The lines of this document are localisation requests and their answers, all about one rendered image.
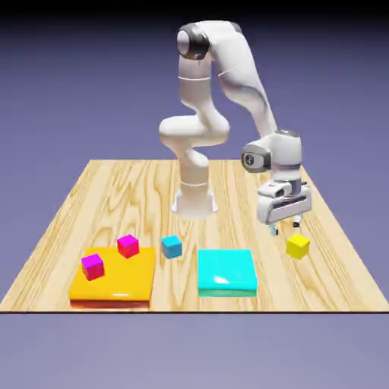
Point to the small yellow cube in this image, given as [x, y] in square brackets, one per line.
[297, 245]

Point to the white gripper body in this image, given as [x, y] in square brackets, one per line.
[284, 209]

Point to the small magenta cube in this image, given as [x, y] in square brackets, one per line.
[128, 245]
[93, 266]

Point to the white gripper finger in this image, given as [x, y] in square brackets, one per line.
[297, 220]
[274, 229]

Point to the small blue cube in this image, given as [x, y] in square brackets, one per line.
[171, 246]

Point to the large cyan box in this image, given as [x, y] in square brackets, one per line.
[226, 272]

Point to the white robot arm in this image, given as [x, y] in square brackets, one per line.
[237, 76]

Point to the large orange box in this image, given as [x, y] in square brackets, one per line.
[121, 279]

